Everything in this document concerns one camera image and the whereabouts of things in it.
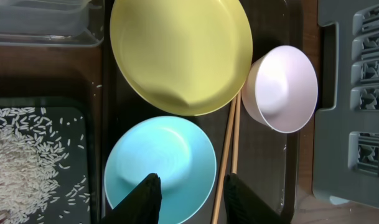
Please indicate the dark brown serving tray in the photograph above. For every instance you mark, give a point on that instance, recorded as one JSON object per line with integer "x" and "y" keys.
{"x": 267, "y": 160}

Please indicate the pile of rice grains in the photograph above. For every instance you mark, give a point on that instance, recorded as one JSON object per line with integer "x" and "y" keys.
{"x": 18, "y": 161}

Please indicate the black waste tray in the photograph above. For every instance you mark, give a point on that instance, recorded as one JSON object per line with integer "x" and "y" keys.
{"x": 40, "y": 161}

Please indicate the grey dishwasher rack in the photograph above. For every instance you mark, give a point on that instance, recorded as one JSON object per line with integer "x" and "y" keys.
{"x": 346, "y": 130}

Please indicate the yellow plate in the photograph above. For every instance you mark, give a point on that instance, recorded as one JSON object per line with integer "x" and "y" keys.
{"x": 185, "y": 57}

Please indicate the right wooden chopstick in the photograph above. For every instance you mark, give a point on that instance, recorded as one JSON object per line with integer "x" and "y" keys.
{"x": 236, "y": 134}

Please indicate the wooden chopstick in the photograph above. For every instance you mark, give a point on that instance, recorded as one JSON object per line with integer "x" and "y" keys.
{"x": 223, "y": 163}
{"x": 236, "y": 134}

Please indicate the light blue bowl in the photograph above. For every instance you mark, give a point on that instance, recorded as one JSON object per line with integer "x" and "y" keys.
{"x": 175, "y": 149}

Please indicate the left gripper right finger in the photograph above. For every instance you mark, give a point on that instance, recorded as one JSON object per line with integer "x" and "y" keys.
{"x": 243, "y": 206}

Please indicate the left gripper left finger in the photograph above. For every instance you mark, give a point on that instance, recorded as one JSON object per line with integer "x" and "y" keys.
{"x": 141, "y": 206}

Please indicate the left wooden chopstick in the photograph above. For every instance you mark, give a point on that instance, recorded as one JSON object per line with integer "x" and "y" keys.
{"x": 223, "y": 163}

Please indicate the clear plastic bin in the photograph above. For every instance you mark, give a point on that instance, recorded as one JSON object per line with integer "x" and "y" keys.
{"x": 52, "y": 23}

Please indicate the pink white bowl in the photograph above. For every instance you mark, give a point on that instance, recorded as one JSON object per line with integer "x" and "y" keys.
{"x": 281, "y": 90}

